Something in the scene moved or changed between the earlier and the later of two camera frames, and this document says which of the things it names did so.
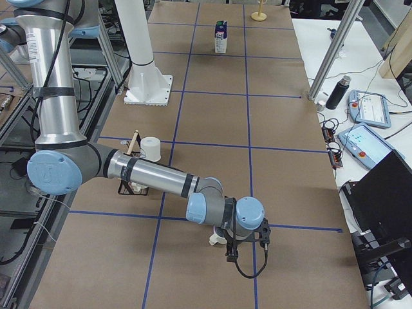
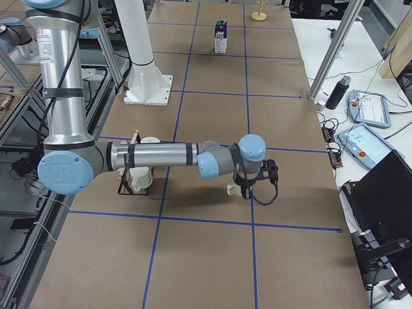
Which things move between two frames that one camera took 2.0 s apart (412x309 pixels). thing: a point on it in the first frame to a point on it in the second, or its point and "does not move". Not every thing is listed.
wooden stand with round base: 259,16 does not move
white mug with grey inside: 215,238 to 234,189
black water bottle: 340,90 does not move
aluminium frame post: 335,46 does not move
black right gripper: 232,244 to 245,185
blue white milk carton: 221,36 does not move
